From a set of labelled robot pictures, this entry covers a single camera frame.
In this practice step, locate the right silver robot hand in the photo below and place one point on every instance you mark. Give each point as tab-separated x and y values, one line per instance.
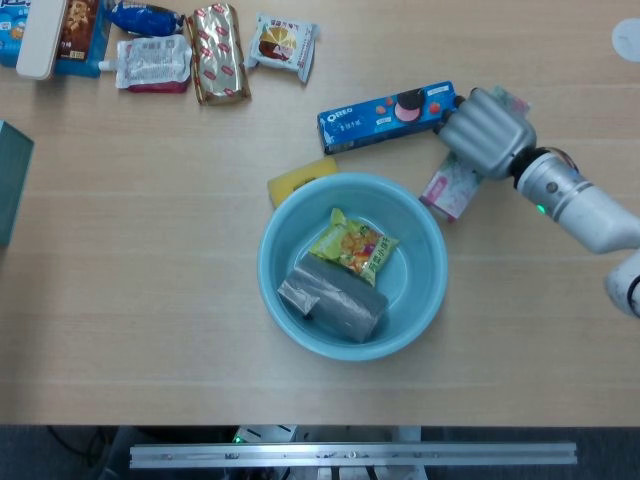
490	135

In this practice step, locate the floral pink green box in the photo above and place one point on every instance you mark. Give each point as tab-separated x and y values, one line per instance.
445	190

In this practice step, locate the blue Oreo cookie box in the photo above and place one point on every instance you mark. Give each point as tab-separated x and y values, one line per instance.
370	120

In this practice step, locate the yellow green snack packet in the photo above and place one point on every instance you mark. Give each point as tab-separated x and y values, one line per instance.
360	245

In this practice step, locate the grey garbage bag roll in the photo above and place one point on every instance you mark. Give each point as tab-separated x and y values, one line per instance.
340	300

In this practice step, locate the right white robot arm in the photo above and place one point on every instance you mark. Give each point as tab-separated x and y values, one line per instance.
575	200

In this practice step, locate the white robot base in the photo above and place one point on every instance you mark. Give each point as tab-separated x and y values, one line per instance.
265	434

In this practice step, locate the light blue plastic basin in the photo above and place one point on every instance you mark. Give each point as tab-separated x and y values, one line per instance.
415	280

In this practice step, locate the yellow sponge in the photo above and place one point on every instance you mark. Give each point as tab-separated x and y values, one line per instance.
295	180

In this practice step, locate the white cake snack packet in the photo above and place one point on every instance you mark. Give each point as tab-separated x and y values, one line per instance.
282	45

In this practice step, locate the gold red biscuit pack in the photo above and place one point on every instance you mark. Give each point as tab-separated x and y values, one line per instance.
217	55

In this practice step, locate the white spout pouch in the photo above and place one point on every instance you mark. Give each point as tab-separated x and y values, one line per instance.
150	60

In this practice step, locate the blue Oreo packet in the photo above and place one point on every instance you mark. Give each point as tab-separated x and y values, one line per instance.
145	17

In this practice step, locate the brown chocolate bar box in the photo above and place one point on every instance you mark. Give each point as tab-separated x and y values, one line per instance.
77	30

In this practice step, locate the white oblong case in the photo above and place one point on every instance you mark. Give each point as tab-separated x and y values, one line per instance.
40	35

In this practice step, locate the teal green box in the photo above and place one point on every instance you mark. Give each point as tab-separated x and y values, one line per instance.
12	175

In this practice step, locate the blue snack box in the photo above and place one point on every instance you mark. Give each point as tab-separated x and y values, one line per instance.
10	45

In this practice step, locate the aluminium rail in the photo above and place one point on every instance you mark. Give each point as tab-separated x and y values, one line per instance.
350	455

